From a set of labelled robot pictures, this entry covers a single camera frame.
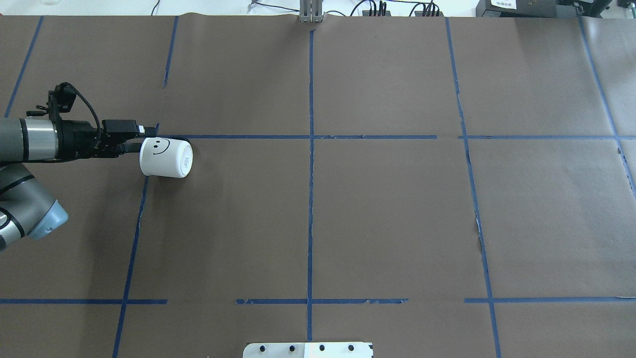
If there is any black power strip with plugs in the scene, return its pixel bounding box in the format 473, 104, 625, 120
363, 0, 444, 17

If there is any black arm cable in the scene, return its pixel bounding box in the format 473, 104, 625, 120
60, 82, 102, 131

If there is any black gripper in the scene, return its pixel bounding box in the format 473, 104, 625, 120
55, 119, 157, 160

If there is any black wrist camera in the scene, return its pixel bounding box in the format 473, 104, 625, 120
46, 82, 77, 115

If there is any white smiley mug black handle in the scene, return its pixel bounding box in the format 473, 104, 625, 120
139, 137, 194, 179

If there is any black equipment box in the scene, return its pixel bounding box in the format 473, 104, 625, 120
475, 0, 611, 18

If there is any aluminium frame post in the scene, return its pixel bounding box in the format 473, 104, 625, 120
299, 0, 324, 23

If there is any white camera stand pedestal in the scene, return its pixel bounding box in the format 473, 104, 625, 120
242, 342, 374, 358

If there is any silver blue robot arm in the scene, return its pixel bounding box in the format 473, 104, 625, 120
0, 117, 158, 250

